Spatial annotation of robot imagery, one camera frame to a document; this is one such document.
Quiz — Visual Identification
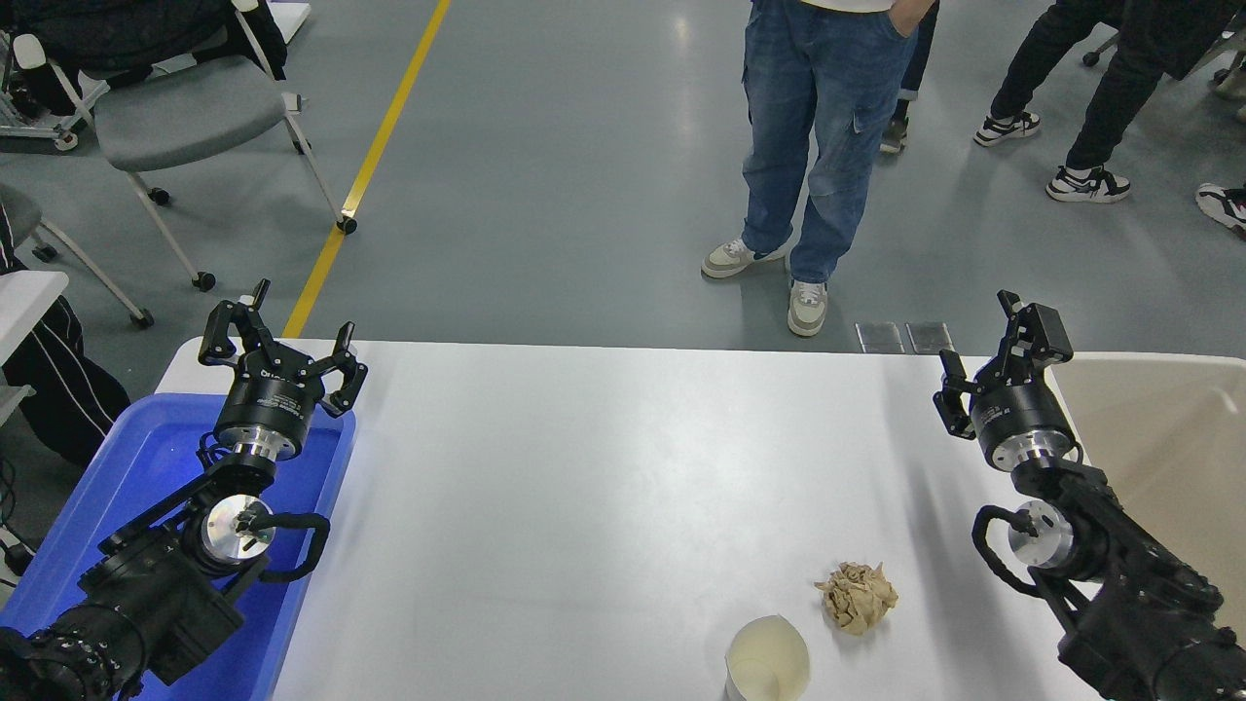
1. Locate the grey chair with casters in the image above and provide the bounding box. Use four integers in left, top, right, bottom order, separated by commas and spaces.
12, 0, 357, 293
0, 185, 155, 329

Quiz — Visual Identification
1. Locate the person seated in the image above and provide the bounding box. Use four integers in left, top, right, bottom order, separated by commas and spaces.
0, 204, 132, 466

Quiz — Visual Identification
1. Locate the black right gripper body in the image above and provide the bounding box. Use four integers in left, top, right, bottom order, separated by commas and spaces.
971, 378, 1075, 461

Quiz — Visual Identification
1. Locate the person walking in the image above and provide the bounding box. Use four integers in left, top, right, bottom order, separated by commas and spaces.
973, 0, 1246, 203

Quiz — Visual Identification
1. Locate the crumpled tan paper ball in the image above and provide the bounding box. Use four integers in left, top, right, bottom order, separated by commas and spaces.
815, 562, 899, 637

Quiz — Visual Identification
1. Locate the blue plastic tray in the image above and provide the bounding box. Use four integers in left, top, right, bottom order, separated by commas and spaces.
0, 392, 357, 701

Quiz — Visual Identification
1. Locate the person standing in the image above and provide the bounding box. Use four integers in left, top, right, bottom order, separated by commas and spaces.
701, 0, 934, 338

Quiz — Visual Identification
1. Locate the black jacket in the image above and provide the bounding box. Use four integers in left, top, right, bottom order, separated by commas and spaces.
10, 0, 288, 84

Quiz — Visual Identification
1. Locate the small white table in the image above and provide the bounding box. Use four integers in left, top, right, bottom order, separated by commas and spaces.
0, 271, 69, 366

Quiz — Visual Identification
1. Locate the white paper cup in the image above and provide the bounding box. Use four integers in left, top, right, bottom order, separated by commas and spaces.
725, 615, 812, 701

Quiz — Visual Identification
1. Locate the large pale dustbin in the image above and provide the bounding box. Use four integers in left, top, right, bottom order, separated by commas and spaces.
1048, 352, 1246, 639

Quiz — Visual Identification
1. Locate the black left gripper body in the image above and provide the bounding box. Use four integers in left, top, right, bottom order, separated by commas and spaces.
214, 352, 327, 451

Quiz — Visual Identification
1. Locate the person's shoe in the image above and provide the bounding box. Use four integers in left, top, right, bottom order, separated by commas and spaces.
1195, 183, 1246, 240

